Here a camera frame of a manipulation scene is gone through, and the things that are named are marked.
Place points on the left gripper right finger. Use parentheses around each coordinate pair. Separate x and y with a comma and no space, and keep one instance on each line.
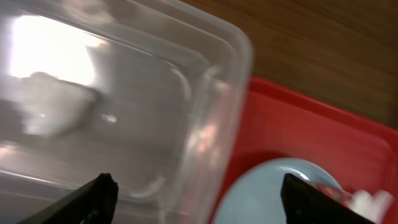
(304,204)

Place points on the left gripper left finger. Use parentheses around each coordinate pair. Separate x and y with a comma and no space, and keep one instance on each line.
(93,203)

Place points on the light blue plate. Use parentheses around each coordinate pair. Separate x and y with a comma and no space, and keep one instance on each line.
(255,196)

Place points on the white tissue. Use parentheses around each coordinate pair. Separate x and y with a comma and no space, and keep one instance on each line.
(373,207)

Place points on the red snack wrapper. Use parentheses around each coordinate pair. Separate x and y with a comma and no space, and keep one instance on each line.
(338,195)

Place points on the red serving tray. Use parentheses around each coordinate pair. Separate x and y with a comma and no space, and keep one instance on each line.
(278,122)

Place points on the clear plastic bin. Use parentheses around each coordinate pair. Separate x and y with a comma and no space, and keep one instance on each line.
(148,91)

